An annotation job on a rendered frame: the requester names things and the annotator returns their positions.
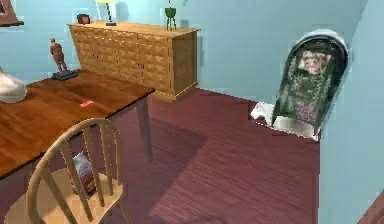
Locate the light wooden sideboard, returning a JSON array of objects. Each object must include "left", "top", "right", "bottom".
[{"left": 67, "top": 21, "right": 201, "bottom": 103}]

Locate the green plant stand pot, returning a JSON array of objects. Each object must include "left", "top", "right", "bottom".
[{"left": 164, "top": 0, "right": 178, "bottom": 32}]

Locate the arched dark mirror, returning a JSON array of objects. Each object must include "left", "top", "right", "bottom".
[{"left": 270, "top": 28, "right": 350, "bottom": 135}]

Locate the red and white box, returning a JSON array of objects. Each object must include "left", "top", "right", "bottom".
[{"left": 68, "top": 151, "right": 98, "bottom": 197}]

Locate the brown man statue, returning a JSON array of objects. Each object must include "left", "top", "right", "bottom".
[{"left": 49, "top": 37, "right": 79, "bottom": 81}]

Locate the brown wooden table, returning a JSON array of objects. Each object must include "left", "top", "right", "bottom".
[{"left": 0, "top": 68, "right": 156, "bottom": 181}]

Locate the light wooden chair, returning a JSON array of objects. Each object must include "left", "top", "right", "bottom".
[{"left": 3, "top": 117, "right": 133, "bottom": 224}]

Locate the white round vase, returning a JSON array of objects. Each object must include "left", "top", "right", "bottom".
[{"left": 0, "top": 66, "right": 28, "bottom": 104}]

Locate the brown wooden furniture corner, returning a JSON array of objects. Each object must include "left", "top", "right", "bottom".
[{"left": 357, "top": 189, "right": 384, "bottom": 224}]

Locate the small dark picture frame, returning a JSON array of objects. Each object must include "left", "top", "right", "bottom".
[{"left": 76, "top": 13, "right": 92, "bottom": 25}]

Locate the brown framed wall picture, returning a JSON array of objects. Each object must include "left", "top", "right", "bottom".
[{"left": 0, "top": 0, "right": 25, "bottom": 27}]

